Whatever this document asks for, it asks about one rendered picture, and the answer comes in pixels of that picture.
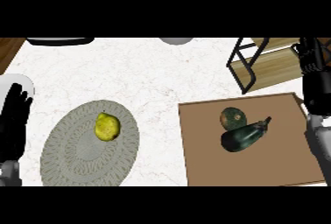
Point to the dark purple eggplant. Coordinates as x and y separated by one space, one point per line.
243 136

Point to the white rounded object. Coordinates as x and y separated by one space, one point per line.
16 84

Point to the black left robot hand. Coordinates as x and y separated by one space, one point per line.
14 122

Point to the black and white appliance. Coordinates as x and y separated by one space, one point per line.
59 41

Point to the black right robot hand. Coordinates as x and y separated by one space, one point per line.
314 78

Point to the grey woven oval placemat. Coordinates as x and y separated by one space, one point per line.
88 143

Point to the yellow pear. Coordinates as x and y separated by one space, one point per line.
106 127

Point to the green avocado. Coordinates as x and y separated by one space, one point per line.
232 117

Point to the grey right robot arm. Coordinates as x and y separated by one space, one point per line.
320 143

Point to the grey round object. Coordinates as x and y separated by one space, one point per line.
175 40

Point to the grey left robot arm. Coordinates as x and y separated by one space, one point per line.
8 172

